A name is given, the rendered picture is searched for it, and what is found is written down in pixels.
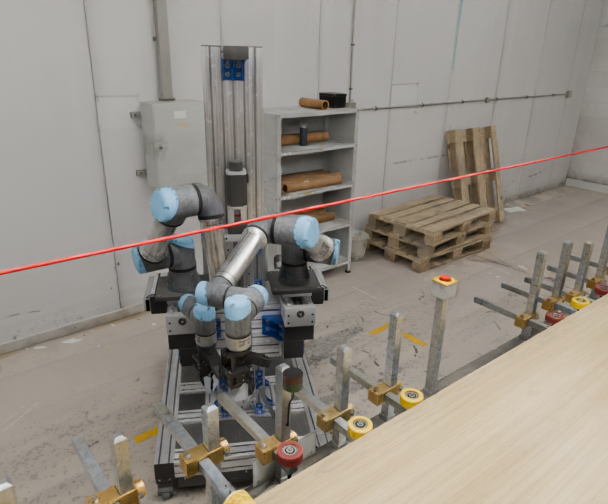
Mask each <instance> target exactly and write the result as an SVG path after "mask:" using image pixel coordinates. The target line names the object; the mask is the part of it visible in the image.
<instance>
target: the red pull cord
mask: <svg viewBox="0 0 608 504"><path fill-rule="evenodd" d="M604 148H608V146H605V147H600V148H595V149H590V150H586V151H581V152H576V153H571V154H566V155H561V156H556V157H551V158H547V159H542V160H537V161H532V162H527V163H522V164H517V165H513V166H508V167H503V168H498V169H493V170H488V171H483V172H478V173H474V174H469V175H464V176H459V177H454V178H449V179H444V180H439V181H435V182H430V183H425V184H420V185H415V186H410V187H405V188H400V189H396V190H391V191H386V192H381V193H376V194H371V195H366V196H362V197H357V198H352V199H347V200H342V201H337V202H332V203H327V204H323V205H318V206H313V207H308V208H303V209H298V210H293V211H288V212H284V213H279V214H274V215H269V216H264V217H259V218H254V219H249V220H245V221H240V222H235V223H230V224H225V225H220V226H215V227H210V228H206V229H201V230H196V231H191V232H186V233H181V234H176V235H172V236H167V237H162V238H157V239H152V240H147V241H142V242H137V243H133V244H128V245H123V246H118V247H113V248H108V249H103V250H98V251H94V252H89V253H84V254H79V255H74V256H69V257H64V258H59V259H55V260H50V261H45V262H40V263H35V264H30V265H25V266H21V267H16V268H11V269H6V270H1V271H0V275H4V274H8V273H13V272H18V271H23V270H27V269H32V268H37V267H42V266H46V265H51V264H56V263H61V262H66V261H70V260H75V259H80V258H85V257H89V256H94V255H99V254H104V253H108V252H113V251H118V250H123V249H128V248H132V247H137V246H142V245H147V244H151V243H156V242H161V241H166V240H170V239H175V238H180V237H185V236H189V235H194V234H199V233H204V232H209V231H213V230H218V229H223V228H228V227H232V226H237V225H242V224H247V223H251V222H256V221H261V220H266V219H270V218H275V217H280V216H285V215H290V214H294V213H299V212H304V211H309V210H313V209H318V208H323V207H328V206H332V205H337V204H342V203H347V202H352V201H356V200H361V199H366V198H371V197H375V196H380V195H385V194H390V193H394V192H399V191H404V190H409V189H413V188H418V187H423V186H428V185H433V184H437V183H442V182H447V181H452V180H456V179H461V178H466V177H471V176H475V175H480V174H485V173H490V172H494V171H499V170H504V169H509V168H514V167H518V166H523V165H528V164H533V163H537V162H542V161H547V160H552V159H556V158H561V157H566V156H571V155H576V154H580V153H585V152H590V151H595V150H599V149H604Z"/></svg>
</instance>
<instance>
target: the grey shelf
mask: <svg viewBox="0 0 608 504"><path fill-rule="evenodd" d="M359 112H360V109H356V108H349V107H345V108H328V109H327V110H320V109H313V108H307V107H301V106H292V107H276V108H263V172H264V206H265V209H266V212H267V213H270V212H278V213H284V212H288V211H293V210H298V209H303V208H308V207H313V206H318V205H323V203H324V204H327V203H332V202H337V201H342V200H347V199H352V198H354V196H355V180H356V163H357V146H358V129H359ZM322 117H323V123H322ZM357 119H358V120H357ZM300 122H307V128H308V130H307V132H311V131H320V130H321V131H327V132H328V133H329V139H328V140H326V141H317V142H308V143H307V146H300V143H299V144H290V145H281V135H282V134H291V133H300ZM326 123H327V124H326ZM355 123H356V128H355ZM326 125H327V126H326ZM326 127H327V128H326ZM279 137H280V138H279ZM279 139H280V140H279ZM354 141H355V143H354ZM279 142H280V143H279ZM321 151H322V152H321ZM325 153H326V154H325ZM353 158H354V163H353ZM326 159H327V163H326ZM318 169H323V170H324V171H326V170H329V171H330V172H331V173H334V172H340V173H341V174H342V178H343V182H342V183H341V184H336V185H330V186H324V187H319V188H313V189H307V190H301V191H296V192H290V193H284V191H283V190H281V175H285V174H291V173H298V172H305V171H311V170H318ZM352 176H353V180H352ZM351 193H352V198H351ZM323 201H324V202H323ZM324 208H325V211H326V212H325V213H328V212H334V213H335V219H334V220H330V221H326V222H322V223H318V224H319V225H318V226H319V234H322V235H326V236H327V237H329V238H332V239H334V238H335V239H338V240H340V251H339V257H338V261H337V264H336V265H327V264H321V263H314V262H307V266H314V268H320V270H321V272H322V271H325V270H328V269H331V268H335V267H338V266H341V265H344V264H347V263H348V267H347V270H345V272H346V273H350V272H351V270H350V263H351V247H352V230H353V213H354V201H352V202H347V203H342V204H337V205H332V206H328V207H324ZM350 211H351V215H350ZM349 228H350V232H349ZM348 246H349V250H348ZM281 249H282V245H277V244H268V271H274V269H275V268H274V266H273V255H275V254H276V253H281Z"/></svg>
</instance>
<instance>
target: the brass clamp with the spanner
mask: <svg viewBox="0 0 608 504"><path fill-rule="evenodd" d="M285 441H295V442H298V437H297V435H296V433H295V432H294V431H293V430H290V438H288V439H286V440H284V441H283V442H285ZM262 442H265V443H266V446H267V447H266V448H265V449H261V448H260V444H261V443H262ZM281 443H282V442H281V441H280V440H279V439H278V438H277V437H276V436H275V435H273V436H271V437H269V438H267V439H265V440H263V441H261V442H259V443H257V444H255V457H256V458H257V459H258V460H259V461H260V462H261V463H262V464H263V465H264V466H265V465H266V464H268V463H270V462H272V461H274V459H273V451H274V450H276V449H277V447H278V445H279V444H281Z"/></svg>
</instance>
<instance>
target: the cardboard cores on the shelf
mask: <svg viewBox="0 0 608 504"><path fill-rule="evenodd" d="M328 139H329V133H328V132H327V131H321V130H320V131H311V132H307V143H308V142H317V141H326V140H328ZM299 143H300V133H291V134H282V135H281V145H290V144H299ZM342 182H343V178H342V174H341V173H340V172H334V173H331V172H330V171H329V170H326V171H324V170H323V169H318V170H311V171H305V172H298V173H291V174H285V175H281V190H283V191H284V193H290V192H296V191H301V190H307V189H313V188H319V187H324V186H330V185H336V184H341V183H342ZM325 212H326V211H325V208H324V207H323V208H318V209H313V210H309V211H304V212H299V213H294V215H302V216H304V215H307V216H310V217H313V218H315V219H316V220H317V221H318V223H322V222H326V221H330V220H334V219H335V213H334V212H328V213H325Z"/></svg>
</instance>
